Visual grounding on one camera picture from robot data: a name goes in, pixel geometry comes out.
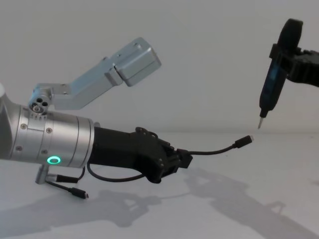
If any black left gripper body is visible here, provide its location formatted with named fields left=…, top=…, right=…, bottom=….
left=89, top=126, right=167, bottom=184

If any black cable with plug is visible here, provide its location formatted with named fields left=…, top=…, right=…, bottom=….
left=185, top=135, right=255, bottom=156

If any thin black robot cable loop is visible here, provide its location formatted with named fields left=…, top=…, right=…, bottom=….
left=56, top=166, right=148, bottom=184

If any white table cloth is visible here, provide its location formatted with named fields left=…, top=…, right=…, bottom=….
left=0, top=130, right=319, bottom=239

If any black electric screwdriver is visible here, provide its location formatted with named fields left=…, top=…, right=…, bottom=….
left=256, top=18, right=304, bottom=130

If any thin black dangling cable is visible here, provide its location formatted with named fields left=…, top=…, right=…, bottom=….
left=45, top=180, right=90, bottom=200

